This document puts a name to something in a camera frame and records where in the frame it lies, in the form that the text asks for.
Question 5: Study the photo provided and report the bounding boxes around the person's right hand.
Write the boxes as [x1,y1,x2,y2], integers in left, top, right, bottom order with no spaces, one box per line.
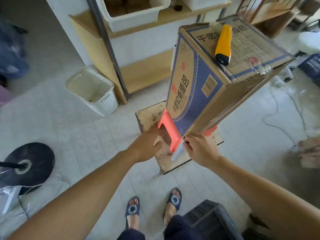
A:
[182,132,222,170]

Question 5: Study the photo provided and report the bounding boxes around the person's left hand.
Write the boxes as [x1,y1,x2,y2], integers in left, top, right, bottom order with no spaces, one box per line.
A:
[126,126,165,164]

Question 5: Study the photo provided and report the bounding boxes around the stretch film roll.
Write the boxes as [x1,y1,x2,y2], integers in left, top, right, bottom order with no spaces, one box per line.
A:
[171,140,187,162]

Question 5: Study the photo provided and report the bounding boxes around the blue printed cardboard box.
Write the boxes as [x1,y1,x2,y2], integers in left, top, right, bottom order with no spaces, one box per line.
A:
[166,16,295,138]

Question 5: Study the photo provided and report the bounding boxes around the person's right forearm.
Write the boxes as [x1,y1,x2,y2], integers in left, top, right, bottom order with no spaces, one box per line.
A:
[207,156,320,240]

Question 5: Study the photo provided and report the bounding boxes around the person's left forearm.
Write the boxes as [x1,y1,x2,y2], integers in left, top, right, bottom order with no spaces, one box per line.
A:
[7,150,140,240]

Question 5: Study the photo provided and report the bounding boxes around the person's right foot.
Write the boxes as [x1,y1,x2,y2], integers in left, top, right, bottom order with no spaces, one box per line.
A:
[164,187,182,226]

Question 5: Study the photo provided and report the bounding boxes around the person's foot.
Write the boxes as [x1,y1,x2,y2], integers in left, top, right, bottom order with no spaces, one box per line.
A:
[164,187,182,226]
[125,196,140,230]

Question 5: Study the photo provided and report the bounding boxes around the person's left foot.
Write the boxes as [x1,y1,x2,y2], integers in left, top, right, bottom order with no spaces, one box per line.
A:
[125,196,140,230]

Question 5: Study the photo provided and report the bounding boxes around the pink plastic stool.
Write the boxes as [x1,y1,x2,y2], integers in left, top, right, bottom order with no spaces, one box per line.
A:
[157,108,218,154]

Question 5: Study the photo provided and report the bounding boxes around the worn white square table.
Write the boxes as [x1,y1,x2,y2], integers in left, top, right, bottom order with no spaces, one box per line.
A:
[135,101,224,175]

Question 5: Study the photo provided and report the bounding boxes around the white perforated basket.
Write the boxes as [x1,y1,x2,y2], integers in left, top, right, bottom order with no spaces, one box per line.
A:
[65,68,119,117]

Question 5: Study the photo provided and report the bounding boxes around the black plastic crate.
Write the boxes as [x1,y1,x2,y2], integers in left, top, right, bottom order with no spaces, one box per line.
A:
[184,199,244,240]

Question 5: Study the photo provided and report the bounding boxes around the light wooden shelf unit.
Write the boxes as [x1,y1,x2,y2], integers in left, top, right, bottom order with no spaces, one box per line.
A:
[69,0,233,105]

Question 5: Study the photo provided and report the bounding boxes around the dark blue shorts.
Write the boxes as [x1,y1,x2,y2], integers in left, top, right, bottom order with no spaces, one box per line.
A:
[117,214,203,240]

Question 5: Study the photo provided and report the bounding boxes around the yellow utility knife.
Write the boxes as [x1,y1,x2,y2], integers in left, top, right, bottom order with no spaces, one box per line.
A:
[214,24,233,67]

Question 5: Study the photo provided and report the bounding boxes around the black fan base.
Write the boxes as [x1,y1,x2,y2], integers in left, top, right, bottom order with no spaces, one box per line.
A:
[0,142,55,196]

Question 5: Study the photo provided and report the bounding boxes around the white bin yellow lid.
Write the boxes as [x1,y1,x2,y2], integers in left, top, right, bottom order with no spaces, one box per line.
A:
[96,0,172,33]
[180,0,229,11]

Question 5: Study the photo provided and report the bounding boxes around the blue plastic crate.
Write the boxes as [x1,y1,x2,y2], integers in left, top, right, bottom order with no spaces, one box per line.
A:
[297,53,320,81]

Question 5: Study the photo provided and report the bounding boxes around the purple trash bin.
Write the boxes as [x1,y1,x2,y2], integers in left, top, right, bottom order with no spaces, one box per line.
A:
[0,84,12,107]

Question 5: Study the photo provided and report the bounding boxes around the brown wooden ladder shelf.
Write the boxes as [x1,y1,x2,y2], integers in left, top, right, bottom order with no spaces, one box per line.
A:
[236,0,304,39]

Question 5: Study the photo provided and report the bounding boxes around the blue plastic bag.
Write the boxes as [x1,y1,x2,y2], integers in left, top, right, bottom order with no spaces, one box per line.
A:
[0,18,30,79]

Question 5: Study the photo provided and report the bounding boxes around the thin floor cable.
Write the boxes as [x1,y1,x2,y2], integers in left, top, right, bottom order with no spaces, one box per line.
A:
[262,85,310,146]

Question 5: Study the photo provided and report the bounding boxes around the tangled floor cables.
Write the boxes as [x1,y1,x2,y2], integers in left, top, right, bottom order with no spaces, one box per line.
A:
[0,173,69,219]

